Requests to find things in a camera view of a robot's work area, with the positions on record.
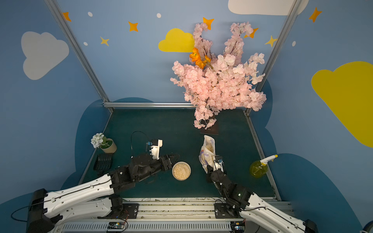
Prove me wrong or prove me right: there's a white patterned breakfast bowl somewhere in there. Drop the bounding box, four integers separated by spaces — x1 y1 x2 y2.
172 162 191 181

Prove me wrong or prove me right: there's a clear plastic oats bag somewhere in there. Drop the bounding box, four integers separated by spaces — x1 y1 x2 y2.
199 135 216 173

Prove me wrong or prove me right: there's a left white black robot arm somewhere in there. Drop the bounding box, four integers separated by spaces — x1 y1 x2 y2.
26 154 179 233

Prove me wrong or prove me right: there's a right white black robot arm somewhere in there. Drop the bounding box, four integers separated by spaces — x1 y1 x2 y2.
207 168 318 233

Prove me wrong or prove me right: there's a right electronics board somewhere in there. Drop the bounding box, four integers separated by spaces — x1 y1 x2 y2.
230 221 245 233

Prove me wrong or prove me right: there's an electronics board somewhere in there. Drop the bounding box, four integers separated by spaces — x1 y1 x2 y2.
107 221 126 232
230 221 245 233

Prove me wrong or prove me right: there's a green spray bottle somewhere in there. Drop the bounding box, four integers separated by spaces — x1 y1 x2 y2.
249 154 278 178

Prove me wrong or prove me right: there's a white flower in beige pot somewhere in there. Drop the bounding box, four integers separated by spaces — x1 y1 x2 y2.
90 133 117 153

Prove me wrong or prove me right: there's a left electronics board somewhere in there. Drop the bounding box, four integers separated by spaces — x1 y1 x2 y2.
107 221 126 232

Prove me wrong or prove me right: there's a pink cherry blossom tree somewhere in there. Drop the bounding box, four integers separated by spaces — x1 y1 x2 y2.
171 22 267 130

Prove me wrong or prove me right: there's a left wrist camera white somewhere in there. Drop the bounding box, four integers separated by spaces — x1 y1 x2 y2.
149 139 163 160

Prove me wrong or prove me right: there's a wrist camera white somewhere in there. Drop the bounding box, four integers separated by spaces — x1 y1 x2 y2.
213 156 224 172
149 139 163 160

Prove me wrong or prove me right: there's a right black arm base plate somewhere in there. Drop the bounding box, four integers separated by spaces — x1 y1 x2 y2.
214 203 236 219

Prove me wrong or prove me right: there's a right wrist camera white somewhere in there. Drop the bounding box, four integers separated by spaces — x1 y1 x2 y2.
213 156 224 172

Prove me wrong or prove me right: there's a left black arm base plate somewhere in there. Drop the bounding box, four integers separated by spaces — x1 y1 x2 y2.
97 203 139 220

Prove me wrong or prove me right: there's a brown tree base plate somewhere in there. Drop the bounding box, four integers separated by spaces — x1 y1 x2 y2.
200 115 219 135

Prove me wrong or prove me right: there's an aluminium front rail frame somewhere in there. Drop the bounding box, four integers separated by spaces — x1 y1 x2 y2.
53 198 243 231

